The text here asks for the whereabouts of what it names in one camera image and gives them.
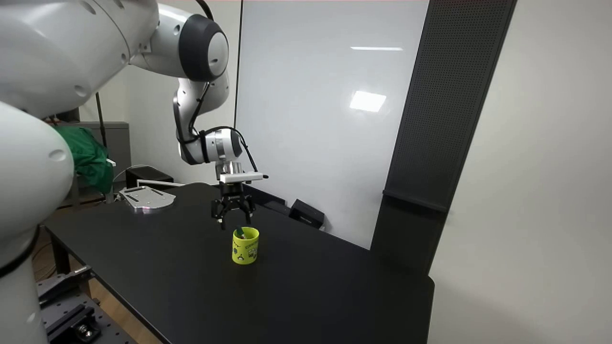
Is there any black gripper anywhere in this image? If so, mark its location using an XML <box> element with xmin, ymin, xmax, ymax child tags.
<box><xmin>211</xmin><ymin>181</ymin><xmax>257</xmax><ymax>230</ymax></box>

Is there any yellow mug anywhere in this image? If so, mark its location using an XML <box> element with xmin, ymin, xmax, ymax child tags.
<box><xmin>230</xmin><ymin>225</ymin><xmax>263</xmax><ymax>267</ymax></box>

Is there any black flat case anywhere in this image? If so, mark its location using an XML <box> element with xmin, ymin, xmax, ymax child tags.
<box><xmin>246</xmin><ymin>183</ymin><xmax>292</xmax><ymax>215</ymax></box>

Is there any small black box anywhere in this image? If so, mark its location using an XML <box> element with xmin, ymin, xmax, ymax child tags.
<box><xmin>288</xmin><ymin>196</ymin><xmax>328</xmax><ymax>230</ymax></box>

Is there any white plastic tray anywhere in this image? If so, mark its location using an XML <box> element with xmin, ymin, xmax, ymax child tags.
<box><xmin>119</xmin><ymin>183</ymin><xmax>179</xmax><ymax>215</ymax></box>

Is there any black rectangular box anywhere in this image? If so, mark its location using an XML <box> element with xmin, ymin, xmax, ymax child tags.
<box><xmin>125</xmin><ymin>164</ymin><xmax>177</xmax><ymax>190</ymax></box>

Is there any large whiteboard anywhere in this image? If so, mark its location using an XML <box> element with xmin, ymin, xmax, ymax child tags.
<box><xmin>228</xmin><ymin>0</ymin><xmax>435</xmax><ymax>250</ymax></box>

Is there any green cloth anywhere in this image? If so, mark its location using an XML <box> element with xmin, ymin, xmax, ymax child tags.
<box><xmin>56</xmin><ymin>123</ymin><xmax>119</xmax><ymax>194</ymax></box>

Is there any black perforated breadboard table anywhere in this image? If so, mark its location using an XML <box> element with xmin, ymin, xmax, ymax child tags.
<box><xmin>35</xmin><ymin>263</ymin><xmax>141</xmax><ymax>344</ymax></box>

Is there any dark grey pillar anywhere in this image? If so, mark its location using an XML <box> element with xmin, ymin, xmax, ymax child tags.
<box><xmin>370</xmin><ymin>0</ymin><xmax>521</xmax><ymax>276</ymax></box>

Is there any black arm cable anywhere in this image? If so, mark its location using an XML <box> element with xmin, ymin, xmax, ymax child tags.
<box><xmin>230</xmin><ymin>123</ymin><xmax>265</xmax><ymax>175</ymax></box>

